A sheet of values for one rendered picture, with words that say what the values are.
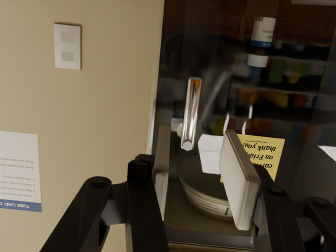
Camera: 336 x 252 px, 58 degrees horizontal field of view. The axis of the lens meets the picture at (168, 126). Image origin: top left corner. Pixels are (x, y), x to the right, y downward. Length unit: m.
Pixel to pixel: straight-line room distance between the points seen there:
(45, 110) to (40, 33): 0.21
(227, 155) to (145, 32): 0.66
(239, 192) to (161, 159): 0.04
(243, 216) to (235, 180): 0.02
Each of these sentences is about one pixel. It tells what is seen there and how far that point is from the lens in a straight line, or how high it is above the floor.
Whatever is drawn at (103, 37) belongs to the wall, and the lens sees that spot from 0.85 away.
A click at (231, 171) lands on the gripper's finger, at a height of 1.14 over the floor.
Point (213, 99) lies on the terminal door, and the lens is 0.40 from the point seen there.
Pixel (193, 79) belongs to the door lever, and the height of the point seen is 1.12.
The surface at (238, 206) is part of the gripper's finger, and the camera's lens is 0.16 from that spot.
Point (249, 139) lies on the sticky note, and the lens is 0.43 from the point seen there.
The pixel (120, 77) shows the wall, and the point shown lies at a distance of 0.86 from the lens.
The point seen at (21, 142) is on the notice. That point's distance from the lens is 1.01.
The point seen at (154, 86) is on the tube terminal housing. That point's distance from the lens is 0.41.
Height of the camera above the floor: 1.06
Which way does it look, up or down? 20 degrees up
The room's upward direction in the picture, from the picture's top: 174 degrees counter-clockwise
